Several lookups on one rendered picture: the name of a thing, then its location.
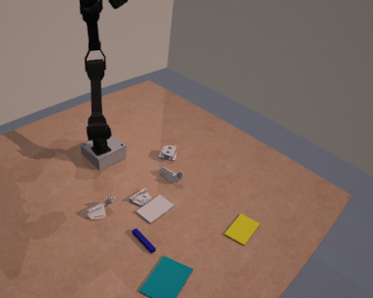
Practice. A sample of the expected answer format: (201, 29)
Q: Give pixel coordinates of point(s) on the teal flat rectangular plate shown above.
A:
(166, 280)

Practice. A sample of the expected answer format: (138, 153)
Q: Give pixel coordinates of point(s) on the yellow flat rectangular plate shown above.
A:
(242, 229)

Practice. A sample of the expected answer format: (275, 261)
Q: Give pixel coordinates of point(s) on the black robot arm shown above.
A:
(97, 131)

